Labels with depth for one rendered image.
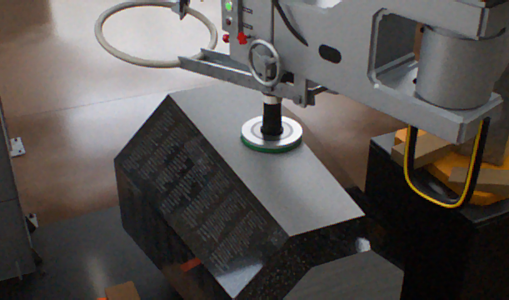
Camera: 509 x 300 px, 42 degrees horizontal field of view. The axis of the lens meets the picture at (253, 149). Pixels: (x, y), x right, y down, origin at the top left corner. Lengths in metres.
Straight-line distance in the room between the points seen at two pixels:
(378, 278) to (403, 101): 0.59
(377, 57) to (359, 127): 2.41
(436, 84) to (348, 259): 0.58
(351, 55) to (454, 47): 0.31
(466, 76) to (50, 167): 2.75
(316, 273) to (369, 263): 0.18
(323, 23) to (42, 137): 2.67
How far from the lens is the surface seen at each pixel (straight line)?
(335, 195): 2.07
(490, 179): 2.35
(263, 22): 2.02
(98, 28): 2.68
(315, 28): 1.89
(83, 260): 3.20
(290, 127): 2.34
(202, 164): 2.29
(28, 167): 3.97
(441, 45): 1.65
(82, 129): 4.25
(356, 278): 2.02
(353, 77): 1.84
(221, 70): 2.33
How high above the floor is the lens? 2.07
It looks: 32 degrees down
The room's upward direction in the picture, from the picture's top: straight up
